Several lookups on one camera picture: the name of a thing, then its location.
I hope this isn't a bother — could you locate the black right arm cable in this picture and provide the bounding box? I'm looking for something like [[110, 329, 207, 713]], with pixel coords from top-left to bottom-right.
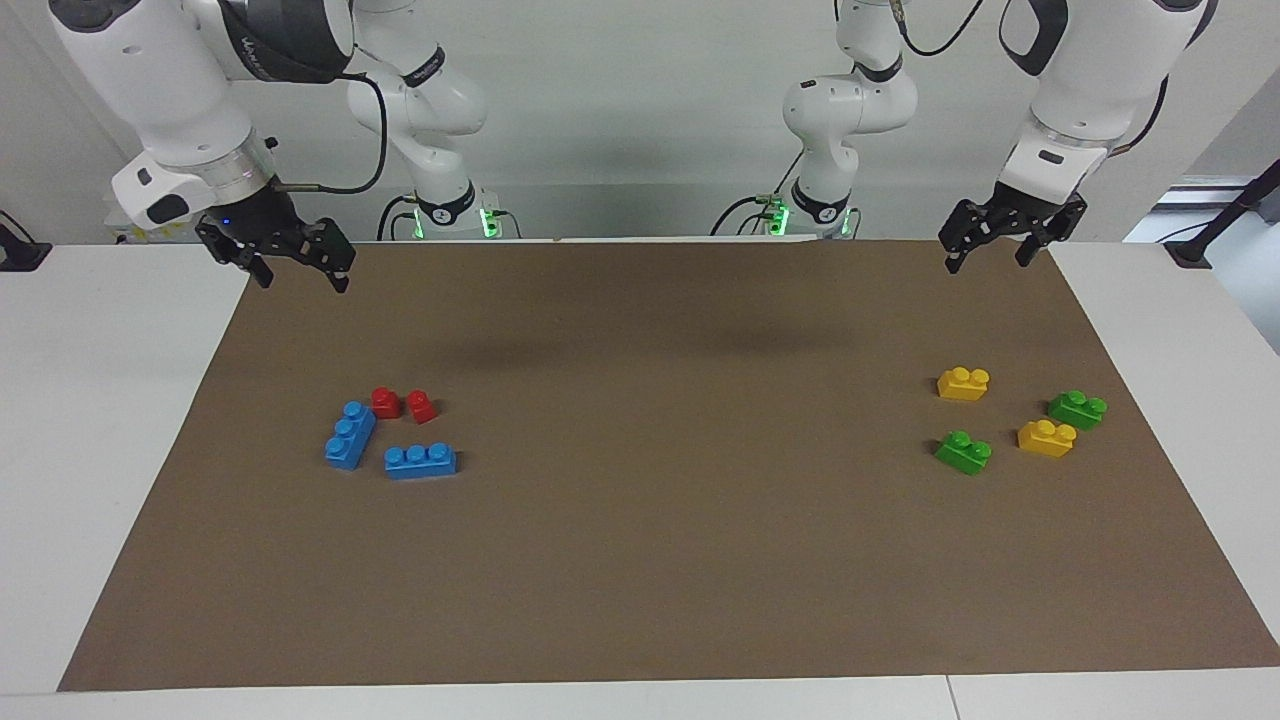
[[268, 70, 391, 197]]

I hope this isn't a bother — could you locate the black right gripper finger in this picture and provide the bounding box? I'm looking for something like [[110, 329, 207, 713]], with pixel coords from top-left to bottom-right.
[[203, 238, 276, 291], [300, 217, 358, 295]]

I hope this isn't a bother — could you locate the black base cable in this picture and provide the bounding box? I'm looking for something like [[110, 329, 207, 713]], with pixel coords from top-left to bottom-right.
[[376, 193, 421, 243], [708, 148, 806, 239]]

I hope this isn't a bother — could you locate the black stand with pole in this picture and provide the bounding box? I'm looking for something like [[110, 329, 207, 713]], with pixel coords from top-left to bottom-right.
[[1163, 158, 1280, 271]]

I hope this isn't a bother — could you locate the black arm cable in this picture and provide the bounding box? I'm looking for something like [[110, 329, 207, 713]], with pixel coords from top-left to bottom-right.
[[893, 0, 1171, 159], [268, 70, 391, 197]]

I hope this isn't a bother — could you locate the green two-stud block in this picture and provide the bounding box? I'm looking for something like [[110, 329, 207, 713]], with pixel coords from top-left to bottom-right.
[[934, 430, 994, 476], [1047, 389, 1109, 432]]

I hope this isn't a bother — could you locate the yellow two-stud block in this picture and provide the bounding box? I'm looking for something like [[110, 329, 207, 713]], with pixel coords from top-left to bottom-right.
[[1017, 419, 1079, 460], [937, 366, 992, 403]]

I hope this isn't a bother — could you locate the brown table mat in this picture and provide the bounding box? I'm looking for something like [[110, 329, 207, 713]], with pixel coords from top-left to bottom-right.
[[57, 238, 1280, 693]]

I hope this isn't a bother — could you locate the blue three-stud block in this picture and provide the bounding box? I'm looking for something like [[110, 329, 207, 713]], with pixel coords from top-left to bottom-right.
[[323, 400, 379, 471], [384, 443, 460, 482]]

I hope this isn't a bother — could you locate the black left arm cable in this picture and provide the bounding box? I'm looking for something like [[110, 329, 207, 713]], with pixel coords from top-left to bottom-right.
[[893, 0, 1171, 159]]

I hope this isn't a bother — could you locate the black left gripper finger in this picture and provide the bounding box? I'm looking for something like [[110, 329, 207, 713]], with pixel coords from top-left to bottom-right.
[[1013, 195, 1089, 269], [937, 198, 1006, 276]]

